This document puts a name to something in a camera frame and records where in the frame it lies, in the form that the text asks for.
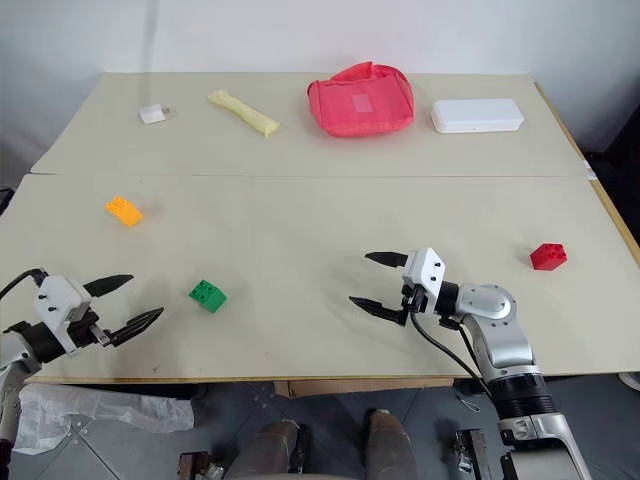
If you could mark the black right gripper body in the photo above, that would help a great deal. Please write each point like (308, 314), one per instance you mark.
(415, 300)

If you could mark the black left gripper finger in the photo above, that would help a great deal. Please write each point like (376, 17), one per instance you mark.
(132, 326)
(107, 284)

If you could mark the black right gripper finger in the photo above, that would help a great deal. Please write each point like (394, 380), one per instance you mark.
(380, 310)
(392, 258)

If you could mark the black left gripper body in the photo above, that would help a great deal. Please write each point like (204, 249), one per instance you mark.
(85, 332)

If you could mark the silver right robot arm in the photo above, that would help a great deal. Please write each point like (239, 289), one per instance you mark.
(505, 345)

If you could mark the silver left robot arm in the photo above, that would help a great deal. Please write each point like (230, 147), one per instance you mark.
(11, 395)

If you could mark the orange toy brick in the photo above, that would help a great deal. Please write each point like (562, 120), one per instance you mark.
(125, 212)

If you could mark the crumpled white plastic sheet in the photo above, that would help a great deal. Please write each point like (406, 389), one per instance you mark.
(100, 407)

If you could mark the green toy brick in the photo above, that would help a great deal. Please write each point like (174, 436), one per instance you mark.
(209, 296)

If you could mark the dark rounded shape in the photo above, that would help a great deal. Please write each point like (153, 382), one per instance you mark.
(390, 445)
(267, 450)

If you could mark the red toy brick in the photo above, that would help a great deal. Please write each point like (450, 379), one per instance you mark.
(549, 257)

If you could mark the red fabric bag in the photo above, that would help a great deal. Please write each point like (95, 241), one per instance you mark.
(360, 105)

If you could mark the white rectangular lidded box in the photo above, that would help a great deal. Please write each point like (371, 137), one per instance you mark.
(477, 116)

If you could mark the white charger plug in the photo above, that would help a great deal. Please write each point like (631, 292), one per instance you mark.
(153, 114)

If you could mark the yellow bone-shaped toy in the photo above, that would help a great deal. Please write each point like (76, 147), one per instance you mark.
(245, 112)

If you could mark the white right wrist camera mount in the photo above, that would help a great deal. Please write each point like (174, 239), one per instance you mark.
(424, 272)

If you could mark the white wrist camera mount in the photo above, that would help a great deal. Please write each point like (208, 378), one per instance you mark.
(424, 272)
(57, 300)

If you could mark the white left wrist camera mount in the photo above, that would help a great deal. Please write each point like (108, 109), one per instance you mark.
(57, 300)

